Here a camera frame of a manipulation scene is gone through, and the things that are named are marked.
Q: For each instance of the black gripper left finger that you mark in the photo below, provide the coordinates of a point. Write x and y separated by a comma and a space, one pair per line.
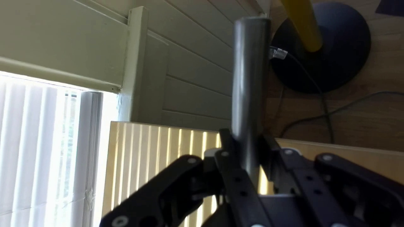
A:
177, 193

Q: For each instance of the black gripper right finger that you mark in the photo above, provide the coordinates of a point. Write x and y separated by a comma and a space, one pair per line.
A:
332, 190

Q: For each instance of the grey metal cylinder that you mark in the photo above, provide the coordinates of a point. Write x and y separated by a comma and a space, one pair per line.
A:
250, 84

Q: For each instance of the black round pole base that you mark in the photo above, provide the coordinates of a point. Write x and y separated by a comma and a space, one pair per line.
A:
336, 55

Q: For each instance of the white slatted window blind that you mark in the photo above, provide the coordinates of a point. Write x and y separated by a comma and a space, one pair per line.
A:
45, 152

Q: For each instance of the yellow vertical pole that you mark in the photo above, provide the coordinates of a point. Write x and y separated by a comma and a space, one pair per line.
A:
303, 23

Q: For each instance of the dark floor mat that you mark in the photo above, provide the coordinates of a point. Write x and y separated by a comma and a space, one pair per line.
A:
391, 7

